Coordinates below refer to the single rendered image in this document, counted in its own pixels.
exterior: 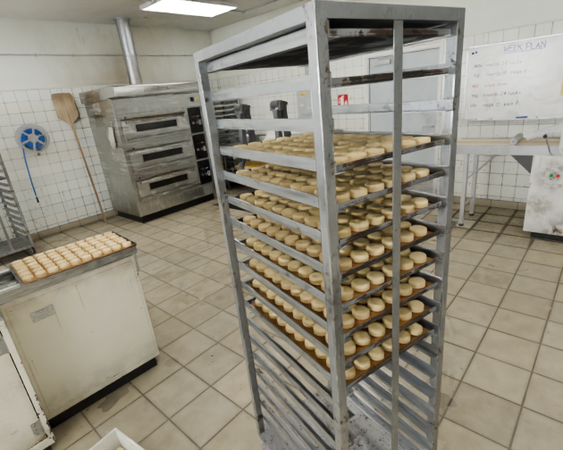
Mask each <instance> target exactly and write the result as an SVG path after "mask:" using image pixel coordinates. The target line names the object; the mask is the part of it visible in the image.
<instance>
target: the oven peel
mask: <svg viewBox="0 0 563 450"><path fill-rule="evenodd" d="M51 98H52V101H53V104H54V107H55V110H56V113H57V116H58V118H59V119H61V120H63V121H66V122H68V123H69V124H70V125H71V128H72V130H73V133H74V136H75V138H76V141H77V143H78V146H79V149H80V152H81V155H82V158H83V161H84V163H85V166H86V168H87V171H88V175H89V178H90V181H91V184H92V187H93V188H94V191H95V194H96V197H97V201H98V204H99V207H100V210H101V213H102V215H103V218H104V221H105V223H106V219H105V215H104V212H103V209H102V206H101V204H100V201H99V198H98V195H97V191H96V188H95V185H94V182H93V179H92V177H91V174H90V171H89V168H88V165H87V162H86V159H85V156H84V154H83V152H82V149H81V146H80V142H79V140H78V137H77V134H76V131H75V128H74V127H73V123H74V122H75V121H76V120H77V118H78V117H79V113H78V110H77V107H76V104H75V102H74V99H73V96H72V95H71V94H70V93H56V94H52V95H51Z"/></svg>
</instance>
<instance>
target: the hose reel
mask: <svg viewBox="0 0 563 450"><path fill-rule="evenodd" d="M47 138H48V143H47ZM15 141H16V143H17V145H18V146H19V147H20V148H21V149H22V152H23V155H24V160H25V163H26V167H27V170H28V174H29V167H28V164H27V160H26V156H25V153H24V150H25V151H27V152H31V153H37V155H38V156H40V155H41V153H40V152H42V151H44V150H46V149H47V148H48V146H49V144H50V137H49V135H48V133H47V131H46V130H45V129H44V128H42V127H41V126H39V125H37V124H24V125H21V126H20V127H19V128H17V130H16V132H15ZM29 179H30V182H31V185H32V187H33V190H34V193H35V197H36V199H37V202H38V203H39V201H38V196H37V194H36V191H35V188H34V186H33V183H32V179H31V176H30V174H29Z"/></svg>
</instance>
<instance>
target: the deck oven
mask: <svg viewBox="0 0 563 450"><path fill-rule="evenodd" d="M79 96H80V101H81V103H82V104H84V105H85V108H86V112H87V115H88V121H89V124H90V128H91V130H92V134H93V138H94V140H95V144H96V147H97V153H98V156H99V160H100V162H101V166H102V170H103V173H104V176H105V182H106V185H107V188H108V192H109V196H110V198H111V202H112V205H113V209H114V210H116V211H117V212H118V215H119V216H122V217H124V218H128V219H131V220H134V221H139V222H142V223H145V222H148V221H152V220H155V219H158V218H160V217H163V216H165V215H168V214H171V213H176V212H178V211H181V210H184V209H187V208H189V207H191V206H194V205H197V204H202V203H204V202H207V201H210V200H213V199H214V193H216V189H215V183H214V174H213V168H212V163H211V158H210V153H209V147H208V142H207V137H206V127H205V122H204V116H203V111H202V105H201V101H200V95H199V88H198V83H197V81H186V82H170V83H154V84H137V85H120V86H110V87H102V88H99V89H94V90H90V91H87V92H82V93H79ZM111 122H112V124H113V125H112V127H113V135H114V139H115V144H116V148H113V147H112V145H111V143H110V140H109V130H108V128H111V125H110V124H111Z"/></svg>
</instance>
